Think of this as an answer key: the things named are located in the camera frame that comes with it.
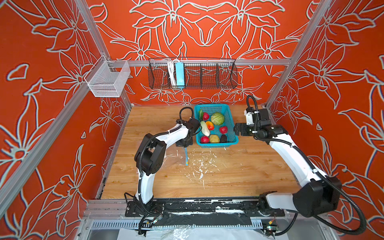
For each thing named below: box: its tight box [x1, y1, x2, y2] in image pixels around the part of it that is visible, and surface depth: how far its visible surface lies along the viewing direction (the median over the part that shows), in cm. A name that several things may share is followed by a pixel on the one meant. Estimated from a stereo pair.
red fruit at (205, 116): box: [203, 112, 210, 121], surface depth 109 cm
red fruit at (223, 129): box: [219, 126, 228, 135], surface depth 102 cm
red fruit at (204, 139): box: [200, 136, 210, 144], surface depth 97 cm
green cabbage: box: [211, 112, 225, 125], surface depth 105 cm
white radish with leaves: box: [199, 108, 210, 137], surface depth 103 cm
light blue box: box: [175, 62, 185, 89], surface depth 92 cm
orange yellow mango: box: [205, 121, 215, 131], surface depth 105 cm
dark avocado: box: [220, 134, 227, 143], surface depth 97 cm
